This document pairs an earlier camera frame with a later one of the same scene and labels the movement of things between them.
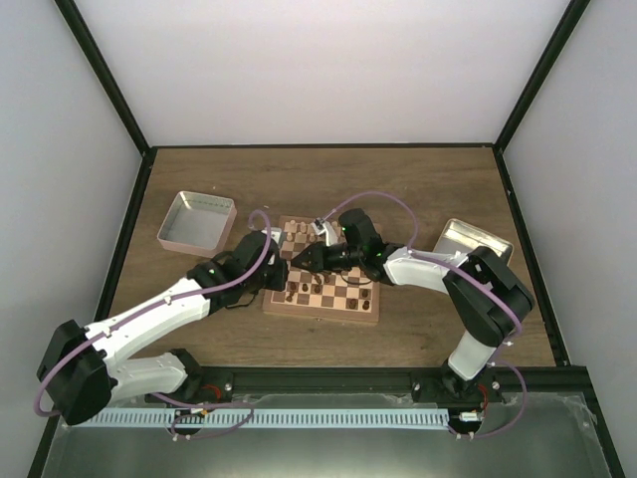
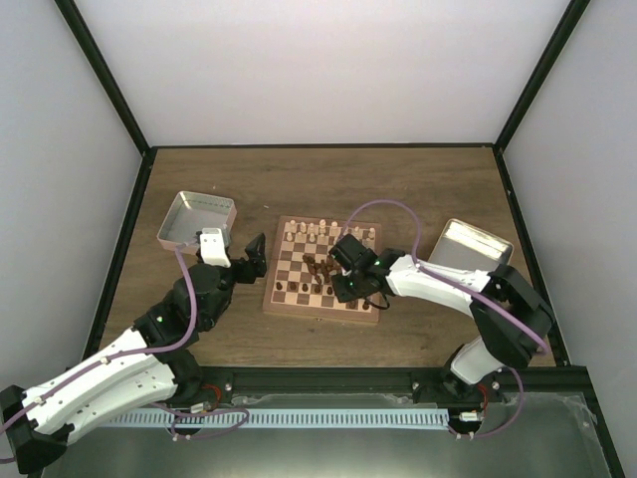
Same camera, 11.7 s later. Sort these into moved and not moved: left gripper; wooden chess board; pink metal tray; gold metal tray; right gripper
Moved: right gripper; left gripper
Not moved: gold metal tray; pink metal tray; wooden chess board
